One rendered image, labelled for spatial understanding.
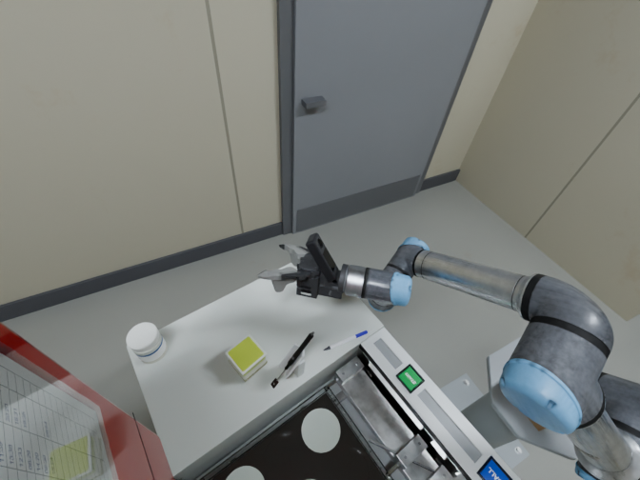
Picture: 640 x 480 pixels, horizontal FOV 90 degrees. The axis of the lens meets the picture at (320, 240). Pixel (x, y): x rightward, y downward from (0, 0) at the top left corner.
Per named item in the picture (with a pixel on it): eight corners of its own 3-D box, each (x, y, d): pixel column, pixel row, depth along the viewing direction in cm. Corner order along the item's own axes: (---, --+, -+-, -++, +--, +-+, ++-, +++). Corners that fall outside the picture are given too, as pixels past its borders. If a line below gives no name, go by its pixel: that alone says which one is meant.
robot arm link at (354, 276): (363, 278, 73) (367, 260, 80) (343, 274, 73) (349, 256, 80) (359, 304, 76) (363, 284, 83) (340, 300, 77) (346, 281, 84)
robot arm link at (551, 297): (633, 277, 51) (398, 228, 90) (607, 335, 48) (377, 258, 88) (635, 313, 58) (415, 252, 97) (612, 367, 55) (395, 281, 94)
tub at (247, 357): (245, 384, 82) (242, 374, 77) (228, 363, 85) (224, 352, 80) (268, 364, 85) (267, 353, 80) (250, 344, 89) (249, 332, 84)
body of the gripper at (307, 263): (292, 294, 80) (340, 305, 78) (293, 266, 76) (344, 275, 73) (301, 277, 86) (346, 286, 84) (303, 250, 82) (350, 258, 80)
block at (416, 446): (403, 470, 79) (406, 469, 77) (393, 456, 81) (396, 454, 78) (425, 448, 82) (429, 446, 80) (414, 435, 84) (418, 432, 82)
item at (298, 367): (286, 388, 82) (286, 368, 72) (278, 374, 84) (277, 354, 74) (306, 373, 84) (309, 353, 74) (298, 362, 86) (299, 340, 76)
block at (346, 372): (341, 385, 91) (343, 381, 89) (334, 374, 93) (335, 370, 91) (362, 369, 95) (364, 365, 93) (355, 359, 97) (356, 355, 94)
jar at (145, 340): (144, 370, 82) (130, 354, 75) (135, 348, 86) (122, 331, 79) (171, 354, 85) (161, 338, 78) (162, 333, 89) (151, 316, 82)
